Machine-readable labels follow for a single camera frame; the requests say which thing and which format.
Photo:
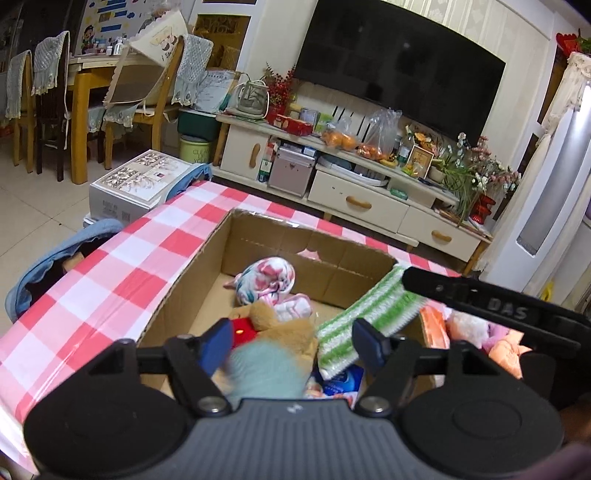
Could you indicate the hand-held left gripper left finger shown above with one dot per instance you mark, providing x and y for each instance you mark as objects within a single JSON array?
[{"x": 217, "y": 344}]

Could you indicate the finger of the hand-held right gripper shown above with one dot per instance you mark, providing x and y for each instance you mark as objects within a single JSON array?
[{"x": 508, "y": 311}]

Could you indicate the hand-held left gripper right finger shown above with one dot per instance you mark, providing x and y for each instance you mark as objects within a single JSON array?
[{"x": 369, "y": 344}]

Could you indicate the green white striped knitted cloth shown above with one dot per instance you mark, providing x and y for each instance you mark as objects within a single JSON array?
[{"x": 383, "y": 300}]

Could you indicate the light blue fluffy plush toy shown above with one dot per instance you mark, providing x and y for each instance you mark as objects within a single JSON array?
[{"x": 268, "y": 374}]

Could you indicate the brown teddy bear red hood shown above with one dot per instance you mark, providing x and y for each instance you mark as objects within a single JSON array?
[{"x": 291, "y": 334}]

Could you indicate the white floral towel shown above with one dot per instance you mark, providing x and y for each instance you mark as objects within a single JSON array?
[{"x": 263, "y": 281}]

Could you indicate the cardboard box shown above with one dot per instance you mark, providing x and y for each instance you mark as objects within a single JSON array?
[{"x": 272, "y": 244}]

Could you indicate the person's right forearm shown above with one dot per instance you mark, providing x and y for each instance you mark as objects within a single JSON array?
[{"x": 579, "y": 438}]

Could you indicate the magenta knitted cloth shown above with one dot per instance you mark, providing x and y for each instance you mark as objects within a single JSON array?
[{"x": 498, "y": 333}]

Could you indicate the yellow plastic toy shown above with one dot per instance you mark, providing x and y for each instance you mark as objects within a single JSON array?
[{"x": 546, "y": 290}]

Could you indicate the peach knitted cloth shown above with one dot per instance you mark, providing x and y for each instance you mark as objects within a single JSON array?
[{"x": 505, "y": 357}]

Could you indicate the blue white packet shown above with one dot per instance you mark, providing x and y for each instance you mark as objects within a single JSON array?
[{"x": 341, "y": 383}]

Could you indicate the pink white small cloth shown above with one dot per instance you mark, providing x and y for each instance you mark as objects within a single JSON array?
[{"x": 293, "y": 308}]

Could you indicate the red vase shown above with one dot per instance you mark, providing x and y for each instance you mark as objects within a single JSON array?
[{"x": 481, "y": 210}]

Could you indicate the red white checked tablecloth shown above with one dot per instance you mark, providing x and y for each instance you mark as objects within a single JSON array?
[{"x": 115, "y": 277}]

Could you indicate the white standing air conditioner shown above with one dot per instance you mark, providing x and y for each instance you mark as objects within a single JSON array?
[{"x": 554, "y": 184}]

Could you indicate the pink white flower bouquet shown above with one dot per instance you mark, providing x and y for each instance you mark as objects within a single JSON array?
[{"x": 489, "y": 166}]

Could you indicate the cream television cabinet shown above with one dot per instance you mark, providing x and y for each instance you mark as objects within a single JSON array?
[{"x": 355, "y": 194}]

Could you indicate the small green box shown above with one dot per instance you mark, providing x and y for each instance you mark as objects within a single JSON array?
[{"x": 399, "y": 193}]

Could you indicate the white printed carton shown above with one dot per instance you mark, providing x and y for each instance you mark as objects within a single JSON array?
[{"x": 138, "y": 180}]

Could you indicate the yellow bananas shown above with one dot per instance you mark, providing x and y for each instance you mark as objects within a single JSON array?
[{"x": 388, "y": 162}]

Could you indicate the blue denim seat cover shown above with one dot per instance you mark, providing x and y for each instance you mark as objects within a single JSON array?
[{"x": 55, "y": 258}]

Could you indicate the silver case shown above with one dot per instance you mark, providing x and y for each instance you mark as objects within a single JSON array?
[{"x": 293, "y": 170}]

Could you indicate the light green bucket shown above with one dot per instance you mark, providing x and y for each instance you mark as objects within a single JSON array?
[{"x": 195, "y": 150}]

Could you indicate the small bag of oranges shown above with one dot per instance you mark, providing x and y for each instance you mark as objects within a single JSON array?
[{"x": 339, "y": 138}]

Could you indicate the tall plastic bag of oranges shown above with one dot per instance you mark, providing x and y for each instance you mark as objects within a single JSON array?
[{"x": 381, "y": 134}]

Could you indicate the dark green tub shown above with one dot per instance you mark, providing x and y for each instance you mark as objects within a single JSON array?
[{"x": 198, "y": 124}]

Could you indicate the white curtain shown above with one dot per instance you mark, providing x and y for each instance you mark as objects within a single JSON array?
[{"x": 568, "y": 92}]

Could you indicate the red box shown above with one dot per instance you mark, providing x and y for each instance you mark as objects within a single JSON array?
[{"x": 293, "y": 125}]

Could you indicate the white paper calendar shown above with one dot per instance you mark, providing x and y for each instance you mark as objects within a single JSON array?
[{"x": 213, "y": 90}]

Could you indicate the red berry branch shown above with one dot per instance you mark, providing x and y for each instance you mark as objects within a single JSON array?
[{"x": 279, "y": 87}]

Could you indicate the yellow wooden dining table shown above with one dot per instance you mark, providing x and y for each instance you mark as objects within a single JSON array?
[{"x": 81, "y": 115}]

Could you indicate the red hanging decoration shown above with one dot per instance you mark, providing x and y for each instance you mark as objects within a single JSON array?
[{"x": 572, "y": 42}]

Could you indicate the black television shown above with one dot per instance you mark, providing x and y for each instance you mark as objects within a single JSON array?
[{"x": 392, "y": 60}]

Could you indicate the wooden chair with lace cover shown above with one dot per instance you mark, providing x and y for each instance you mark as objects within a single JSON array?
[
  {"x": 18, "y": 83},
  {"x": 194, "y": 64}
]

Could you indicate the dark chair with lace cover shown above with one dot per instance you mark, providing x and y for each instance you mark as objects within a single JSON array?
[{"x": 48, "y": 60}]

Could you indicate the wooden picture frame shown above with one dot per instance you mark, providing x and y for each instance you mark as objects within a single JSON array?
[{"x": 418, "y": 161}]

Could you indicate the colourful wall poster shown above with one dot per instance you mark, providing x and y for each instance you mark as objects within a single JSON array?
[{"x": 115, "y": 18}]

